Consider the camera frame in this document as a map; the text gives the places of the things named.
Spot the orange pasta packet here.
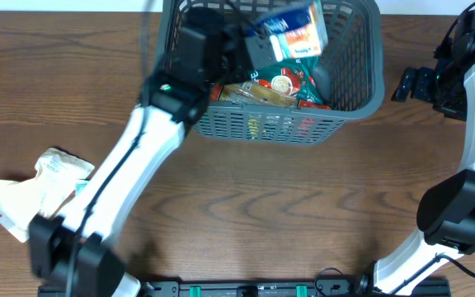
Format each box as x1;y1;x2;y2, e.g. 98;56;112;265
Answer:
209;80;332;111

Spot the grey plastic basket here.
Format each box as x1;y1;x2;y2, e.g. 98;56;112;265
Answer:
154;0;386;146

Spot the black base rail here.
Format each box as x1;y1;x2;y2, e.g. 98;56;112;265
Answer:
37;274;452;297

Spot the green Nescafe coffee bag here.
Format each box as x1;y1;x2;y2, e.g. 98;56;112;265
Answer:
249;57;324;105

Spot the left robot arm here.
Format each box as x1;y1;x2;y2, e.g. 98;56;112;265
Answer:
28;7;281;296

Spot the white paper pouch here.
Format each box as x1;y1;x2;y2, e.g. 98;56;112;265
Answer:
0;148;95;243

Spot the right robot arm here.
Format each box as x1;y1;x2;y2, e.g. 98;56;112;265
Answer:
353;2;475;296

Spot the colourful tissue pack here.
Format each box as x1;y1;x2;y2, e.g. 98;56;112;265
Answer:
253;0;328;62

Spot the small teal sachet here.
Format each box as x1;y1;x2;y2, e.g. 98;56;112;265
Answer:
74;180;89;196

